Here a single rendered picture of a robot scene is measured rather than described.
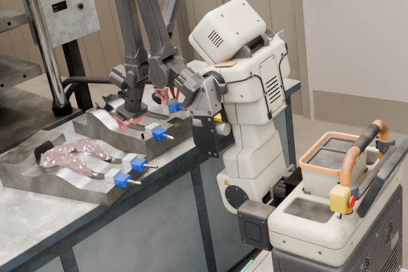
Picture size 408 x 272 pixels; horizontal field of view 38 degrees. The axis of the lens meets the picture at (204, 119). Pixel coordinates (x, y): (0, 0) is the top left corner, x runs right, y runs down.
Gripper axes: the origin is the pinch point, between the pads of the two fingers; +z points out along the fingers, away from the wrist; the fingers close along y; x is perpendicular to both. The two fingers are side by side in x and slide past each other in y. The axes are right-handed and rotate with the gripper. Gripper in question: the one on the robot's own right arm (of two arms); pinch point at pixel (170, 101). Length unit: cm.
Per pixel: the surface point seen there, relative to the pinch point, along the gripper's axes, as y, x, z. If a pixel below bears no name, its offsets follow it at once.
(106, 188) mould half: 42.1, 9.6, 18.4
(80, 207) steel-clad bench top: 49, 2, 24
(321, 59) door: -174, -52, 22
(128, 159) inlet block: 28.0, 5.0, 13.4
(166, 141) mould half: 6.2, 0.8, 14.4
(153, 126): 10.6, 0.4, 6.9
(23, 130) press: 26, -78, 11
